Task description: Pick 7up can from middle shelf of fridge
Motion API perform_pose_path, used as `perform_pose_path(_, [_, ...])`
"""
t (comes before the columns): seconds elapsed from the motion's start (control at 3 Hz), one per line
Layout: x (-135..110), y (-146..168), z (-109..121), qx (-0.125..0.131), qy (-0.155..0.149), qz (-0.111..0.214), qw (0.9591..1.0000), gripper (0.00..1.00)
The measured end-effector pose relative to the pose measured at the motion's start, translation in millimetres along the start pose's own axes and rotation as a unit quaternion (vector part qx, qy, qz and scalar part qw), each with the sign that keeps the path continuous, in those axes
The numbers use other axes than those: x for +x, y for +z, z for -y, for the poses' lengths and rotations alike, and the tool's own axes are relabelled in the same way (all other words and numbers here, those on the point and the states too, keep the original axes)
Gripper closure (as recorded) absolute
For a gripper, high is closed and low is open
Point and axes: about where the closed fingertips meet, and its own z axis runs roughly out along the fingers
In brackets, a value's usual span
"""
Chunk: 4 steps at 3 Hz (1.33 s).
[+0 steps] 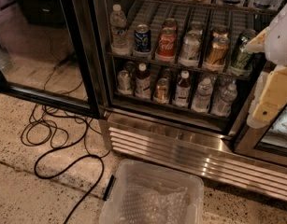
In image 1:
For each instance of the silver can bottom shelf rear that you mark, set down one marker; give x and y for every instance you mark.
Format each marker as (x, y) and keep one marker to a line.
(130, 67)

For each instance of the gold soda can rear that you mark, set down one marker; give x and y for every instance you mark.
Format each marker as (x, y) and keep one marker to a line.
(220, 31)

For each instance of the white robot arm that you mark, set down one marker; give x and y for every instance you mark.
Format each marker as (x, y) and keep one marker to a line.
(277, 39)

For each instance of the glass fridge door open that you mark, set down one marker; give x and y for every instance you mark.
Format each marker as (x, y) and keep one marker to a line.
(48, 55)

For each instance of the dark juice bottle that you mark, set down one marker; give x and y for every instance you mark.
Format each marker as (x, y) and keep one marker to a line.
(143, 82)
(182, 91)

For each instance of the green soda can front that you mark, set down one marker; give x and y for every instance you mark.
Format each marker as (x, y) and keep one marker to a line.
(241, 61)

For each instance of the clear water bottle bottom right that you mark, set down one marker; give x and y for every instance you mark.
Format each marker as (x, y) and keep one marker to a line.
(223, 100)

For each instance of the green soda can rear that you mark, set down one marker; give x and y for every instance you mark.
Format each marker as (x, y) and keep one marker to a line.
(245, 36)

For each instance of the closed right glass fridge door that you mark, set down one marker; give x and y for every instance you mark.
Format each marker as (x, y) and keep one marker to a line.
(263, 144)

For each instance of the dark juice bottle right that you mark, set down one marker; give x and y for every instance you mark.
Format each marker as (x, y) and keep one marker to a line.
(182, 91)

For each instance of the blue pepsi can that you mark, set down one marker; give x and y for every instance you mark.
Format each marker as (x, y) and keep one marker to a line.
(142, 41)

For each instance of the clear plastic storage bin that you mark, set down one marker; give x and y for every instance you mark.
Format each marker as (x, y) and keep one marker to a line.
(171, 178)

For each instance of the silver can bottom shelf front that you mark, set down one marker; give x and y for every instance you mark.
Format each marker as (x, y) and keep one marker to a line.
(124, 82)

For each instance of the gold soda can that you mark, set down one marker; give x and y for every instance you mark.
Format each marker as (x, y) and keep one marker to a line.
(220, 31)
(216, 53)

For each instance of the silver can shelf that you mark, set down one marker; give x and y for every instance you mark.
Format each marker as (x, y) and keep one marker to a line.
(124, 82)
(130, 67)

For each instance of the copper can bottom shelf front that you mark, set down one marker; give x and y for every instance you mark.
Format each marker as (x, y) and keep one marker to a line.
(161, 93)

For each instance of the bubble wrap sheet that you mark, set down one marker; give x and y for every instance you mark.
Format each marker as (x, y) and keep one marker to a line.
(152, 202)

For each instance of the dark juice bottle left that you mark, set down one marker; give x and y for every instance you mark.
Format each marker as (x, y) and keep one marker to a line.
(143, 82)

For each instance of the silver 7up can front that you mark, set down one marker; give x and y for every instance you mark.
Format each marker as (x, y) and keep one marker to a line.
(190, 49)

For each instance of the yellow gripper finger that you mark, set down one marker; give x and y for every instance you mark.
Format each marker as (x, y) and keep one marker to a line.
(258, 44)
(270, 97)

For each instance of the green soda can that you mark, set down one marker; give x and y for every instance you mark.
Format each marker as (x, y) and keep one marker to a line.
(245, 36)
(241, 61)

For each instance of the silver 7up can rear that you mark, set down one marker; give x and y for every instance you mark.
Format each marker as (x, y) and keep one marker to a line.
(196, 28)

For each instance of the red coca-cola can rear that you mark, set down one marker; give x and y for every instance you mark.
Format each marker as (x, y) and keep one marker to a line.
(170, 23)

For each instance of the gold soda can front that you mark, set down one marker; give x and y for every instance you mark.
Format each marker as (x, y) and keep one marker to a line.
(216, 53)

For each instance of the clear water bottle middle shelf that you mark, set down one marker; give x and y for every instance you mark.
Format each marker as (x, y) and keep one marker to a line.
(119, 32)

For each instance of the red coca-cola can front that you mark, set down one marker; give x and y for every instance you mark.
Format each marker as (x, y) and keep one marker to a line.
(166, 45)

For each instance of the stainless steel fridge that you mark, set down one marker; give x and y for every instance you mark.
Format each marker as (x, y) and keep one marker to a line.
(197, 143)

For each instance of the red coca-cola can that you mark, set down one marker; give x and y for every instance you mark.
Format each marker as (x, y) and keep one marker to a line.
(170, 23)
(166, 45)

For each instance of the silver 7up can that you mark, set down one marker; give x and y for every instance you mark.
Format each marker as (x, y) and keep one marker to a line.
(196, 28)
(190, 49)

